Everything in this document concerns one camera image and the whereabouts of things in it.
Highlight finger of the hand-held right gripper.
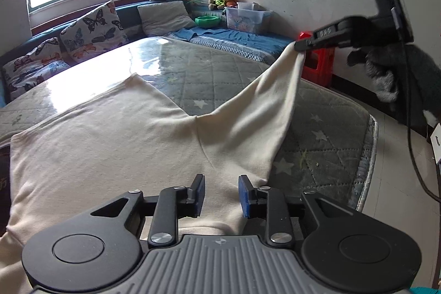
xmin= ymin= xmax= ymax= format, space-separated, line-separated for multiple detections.
xmin=294 ymin=20 xmax=346 ymax=52

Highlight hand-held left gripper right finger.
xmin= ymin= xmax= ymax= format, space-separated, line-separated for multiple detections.
xmin=238 ymin=174 xmax=355 ymax=245

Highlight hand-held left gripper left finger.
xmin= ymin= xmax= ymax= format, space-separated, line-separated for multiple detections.
xmin=90 ymin=174 xmax=206 ymax=246

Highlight cream garment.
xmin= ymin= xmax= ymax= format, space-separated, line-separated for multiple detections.
xmin=0 ymin=47 xmax=308 ymax=294

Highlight person's right hand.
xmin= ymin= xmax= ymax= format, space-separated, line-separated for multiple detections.
xmin=346 ymin=43 xmax=414 ymax=102

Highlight red plastic stool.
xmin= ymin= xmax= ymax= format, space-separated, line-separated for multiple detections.
xmin=298 ymin=31 xmax=337 ymax=88

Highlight clear plastic storage box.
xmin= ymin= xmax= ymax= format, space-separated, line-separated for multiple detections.
xmin=225 ymin=2 xmax=273 ymax=35

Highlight blue bed sheet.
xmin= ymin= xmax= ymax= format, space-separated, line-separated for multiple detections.
xmin=165 ymin=26 xmax=297 ymax=64

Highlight brown plush toys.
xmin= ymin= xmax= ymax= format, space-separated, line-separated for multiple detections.
xmin=208 ymin=0 xmax=238 ymax=11

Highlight grey star quilted mattress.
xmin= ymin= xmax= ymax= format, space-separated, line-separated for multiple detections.
xmin=0 ymin=36 xmax=380 ymax=212

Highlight green plastic bowl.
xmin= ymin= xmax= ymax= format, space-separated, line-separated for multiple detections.
xmin=195 ymin=16 xmax=221 ymax=29

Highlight grey pillow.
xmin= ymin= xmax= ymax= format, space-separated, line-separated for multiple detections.
xmin=137 ymin=1 xmax=194 ymax=37

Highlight dark teal sofa backrest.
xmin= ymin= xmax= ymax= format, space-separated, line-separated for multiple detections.
xmin=0 ymin=0 xmax=195 ymax=101

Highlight large butterfly print pillow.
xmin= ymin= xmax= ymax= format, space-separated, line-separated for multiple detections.
xmin=59 ymin=0 xmax=130 ymax=66

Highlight small butterfly print pillow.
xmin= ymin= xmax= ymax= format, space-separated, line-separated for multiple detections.
xmin=1 ymin=37 xmax=71 ymax=102

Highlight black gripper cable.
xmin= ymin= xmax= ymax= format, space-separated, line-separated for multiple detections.
xmin=391 ymin=6 xmax=441 ymax=202

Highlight white wall socket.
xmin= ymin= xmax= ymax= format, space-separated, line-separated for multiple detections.
xmin=428 ymin=123 xmax=441 ymax=164

